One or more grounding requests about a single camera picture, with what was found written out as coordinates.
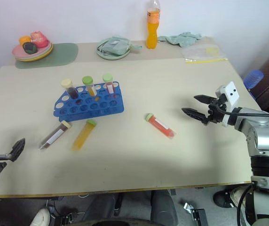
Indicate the pink red toy fruit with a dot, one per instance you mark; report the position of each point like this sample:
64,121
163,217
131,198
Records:
40,40

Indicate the silver robot torso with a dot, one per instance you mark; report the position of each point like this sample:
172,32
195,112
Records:
268,207

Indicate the crumpled pale green cloth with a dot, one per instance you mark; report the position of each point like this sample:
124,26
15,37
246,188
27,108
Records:
184,40

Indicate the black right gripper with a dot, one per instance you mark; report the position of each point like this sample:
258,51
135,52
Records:
216,113

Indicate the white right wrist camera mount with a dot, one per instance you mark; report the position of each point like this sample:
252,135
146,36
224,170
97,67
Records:
232,94

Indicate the grey-green placemat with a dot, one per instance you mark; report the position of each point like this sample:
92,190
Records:
62,53

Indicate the orange soda plastic bottle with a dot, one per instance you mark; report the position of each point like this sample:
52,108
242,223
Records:
152,33

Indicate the pale green round plate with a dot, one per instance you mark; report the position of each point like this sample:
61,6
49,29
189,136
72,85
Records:
106,56

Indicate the black and green toy fruit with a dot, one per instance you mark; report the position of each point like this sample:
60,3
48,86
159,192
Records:
29,47

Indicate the tube with dark liquid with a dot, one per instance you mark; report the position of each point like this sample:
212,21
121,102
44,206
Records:
54,135

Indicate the dark grey rounded shape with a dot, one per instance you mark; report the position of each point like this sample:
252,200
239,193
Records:
129,207

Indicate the pink plate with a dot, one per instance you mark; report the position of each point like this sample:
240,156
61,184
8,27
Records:
18,50

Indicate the black box with metal bracket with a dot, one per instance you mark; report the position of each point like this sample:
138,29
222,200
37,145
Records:
196,213

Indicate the white shoe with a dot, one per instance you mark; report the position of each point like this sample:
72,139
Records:
40,217

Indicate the blue ribbed plastic bottle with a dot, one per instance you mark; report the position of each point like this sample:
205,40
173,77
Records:
253,78

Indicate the clear plastic zip bag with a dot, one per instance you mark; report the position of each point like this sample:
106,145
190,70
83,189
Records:
202,53

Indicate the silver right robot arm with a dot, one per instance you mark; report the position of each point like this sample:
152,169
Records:
263,134

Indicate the yellow plate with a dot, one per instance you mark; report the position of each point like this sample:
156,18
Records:
44,56

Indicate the orange toy fruit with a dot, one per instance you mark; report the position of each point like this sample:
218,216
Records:
24,39

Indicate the black shoe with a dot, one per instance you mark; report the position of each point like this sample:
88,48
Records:
222,199

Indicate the blue plastic test tube rack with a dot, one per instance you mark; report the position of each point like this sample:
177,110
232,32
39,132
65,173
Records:
94,106

